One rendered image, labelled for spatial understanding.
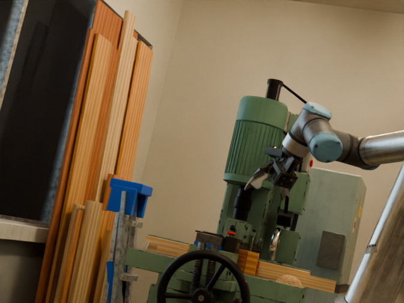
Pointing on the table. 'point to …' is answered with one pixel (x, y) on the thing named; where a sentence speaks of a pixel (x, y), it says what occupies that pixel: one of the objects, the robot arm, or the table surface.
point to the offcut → (150, 246)
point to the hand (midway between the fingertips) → (262, 194)
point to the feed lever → (285, 216)
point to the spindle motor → (254, 139)
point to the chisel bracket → (243, 231)
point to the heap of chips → (289, 280)
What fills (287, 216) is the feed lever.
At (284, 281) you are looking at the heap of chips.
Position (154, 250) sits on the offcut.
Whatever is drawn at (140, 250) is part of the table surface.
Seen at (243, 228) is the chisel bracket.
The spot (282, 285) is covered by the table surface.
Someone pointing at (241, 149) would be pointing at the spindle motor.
